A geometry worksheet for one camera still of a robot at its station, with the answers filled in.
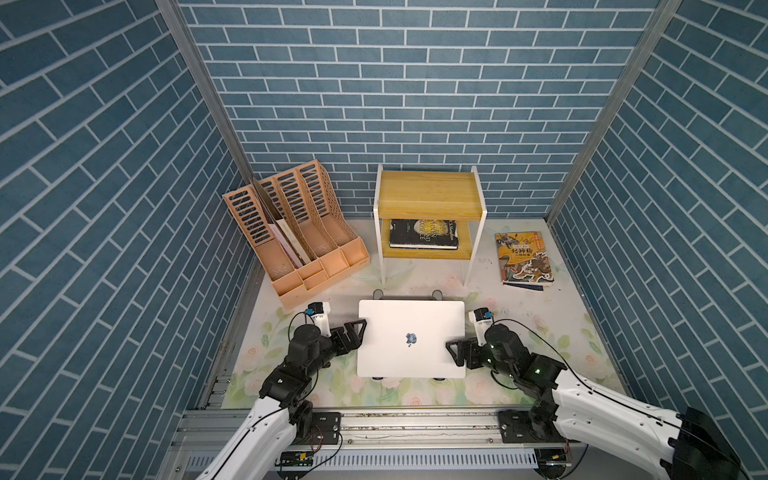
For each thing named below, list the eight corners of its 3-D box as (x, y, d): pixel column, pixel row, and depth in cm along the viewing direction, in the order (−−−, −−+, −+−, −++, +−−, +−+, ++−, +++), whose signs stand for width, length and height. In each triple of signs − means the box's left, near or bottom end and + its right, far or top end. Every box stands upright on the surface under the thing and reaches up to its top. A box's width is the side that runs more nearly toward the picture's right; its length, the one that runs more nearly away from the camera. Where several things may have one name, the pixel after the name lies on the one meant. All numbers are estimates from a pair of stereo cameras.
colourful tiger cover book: (504, 282, 104) (506, 277, 102) (491, 236, 118) (493, 231, 116) (557, 282, 104) (561, 277, 102) (538, 236, 118) (541, 231, 116)
